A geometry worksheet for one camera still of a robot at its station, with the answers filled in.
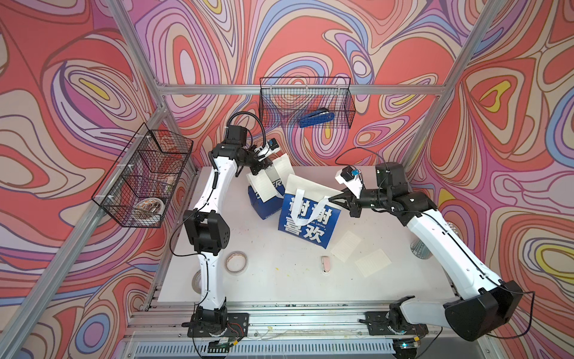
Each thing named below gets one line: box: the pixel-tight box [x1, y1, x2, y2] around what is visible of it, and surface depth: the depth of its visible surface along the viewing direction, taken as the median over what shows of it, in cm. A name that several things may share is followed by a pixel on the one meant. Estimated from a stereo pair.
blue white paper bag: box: [278, 173, 344, 250], surface depth 75 cm
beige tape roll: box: [224, 250, 248, 274], surface depth 89 cm
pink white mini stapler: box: [321, 255, 332, 275], surface depth 86 cm
